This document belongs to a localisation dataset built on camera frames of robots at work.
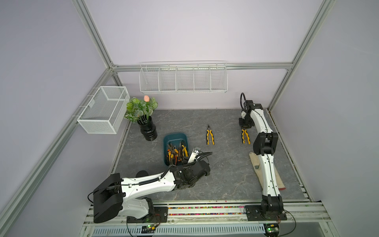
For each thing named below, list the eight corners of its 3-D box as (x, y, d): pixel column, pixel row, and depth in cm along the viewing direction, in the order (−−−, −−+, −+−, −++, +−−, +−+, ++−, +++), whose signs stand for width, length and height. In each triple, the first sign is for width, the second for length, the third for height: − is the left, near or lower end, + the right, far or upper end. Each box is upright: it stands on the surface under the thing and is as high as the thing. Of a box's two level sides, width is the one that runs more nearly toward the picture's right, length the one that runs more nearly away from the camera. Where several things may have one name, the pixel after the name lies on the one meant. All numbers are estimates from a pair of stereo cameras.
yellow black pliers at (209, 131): (206, 144, 102) (206, 143, 101) (205, 127, 112) (205, 125, 111) (214, 144, 102) (214, 143, 101) (212, 127, 112) (213, 125, 111)
